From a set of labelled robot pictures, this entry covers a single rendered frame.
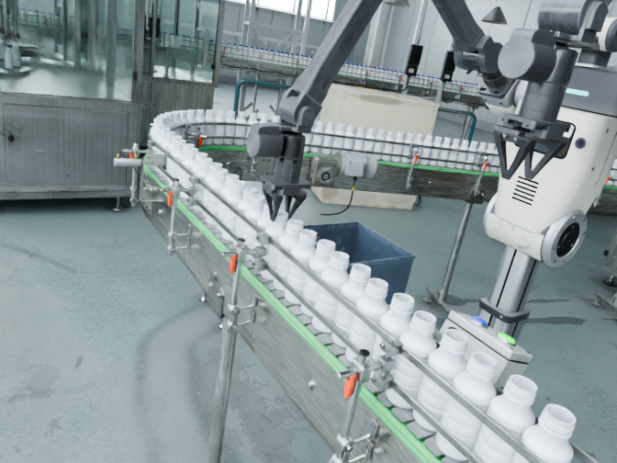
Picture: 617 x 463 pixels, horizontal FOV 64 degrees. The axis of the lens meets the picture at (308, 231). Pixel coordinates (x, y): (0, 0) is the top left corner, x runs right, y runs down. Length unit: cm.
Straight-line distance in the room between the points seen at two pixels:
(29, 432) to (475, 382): 185
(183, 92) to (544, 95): 564
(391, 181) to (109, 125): 226
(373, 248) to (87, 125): 280
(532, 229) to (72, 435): 180
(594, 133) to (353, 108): 397
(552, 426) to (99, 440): 180
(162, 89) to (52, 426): 455
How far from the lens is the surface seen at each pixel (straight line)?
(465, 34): 137
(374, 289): 89
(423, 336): 83
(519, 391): 74
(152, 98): 619
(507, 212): 140
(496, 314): 150
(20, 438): 229
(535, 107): 86
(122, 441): 221
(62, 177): 420
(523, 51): 80
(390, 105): 527
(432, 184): 301
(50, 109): 407
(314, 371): 103
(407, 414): 89
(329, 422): 103
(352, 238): 189
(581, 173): 133
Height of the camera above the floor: 154
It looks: 20 degrees down
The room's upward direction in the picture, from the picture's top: 10 degrees clockwise
